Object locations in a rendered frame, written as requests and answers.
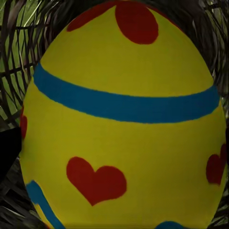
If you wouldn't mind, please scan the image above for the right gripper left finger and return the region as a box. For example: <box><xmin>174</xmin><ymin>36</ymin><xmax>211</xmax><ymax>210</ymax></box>
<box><xmin>0</xmin><ymin>126</ymin><xmax>21</xmax><ymax>184</ymax></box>

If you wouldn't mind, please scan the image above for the wicker basket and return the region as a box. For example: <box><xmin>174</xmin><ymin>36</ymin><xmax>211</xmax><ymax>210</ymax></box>
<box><xmin>0</xmin><ymin>0</ymin><xmax>229</xmax><ymax>229</ymax></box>

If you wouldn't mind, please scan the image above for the easter egg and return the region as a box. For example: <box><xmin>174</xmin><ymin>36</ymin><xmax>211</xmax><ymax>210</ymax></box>
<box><xmin>19</xmin><ymin>0</ymin><xmax>228</xmax><ymax>229</ymax></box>

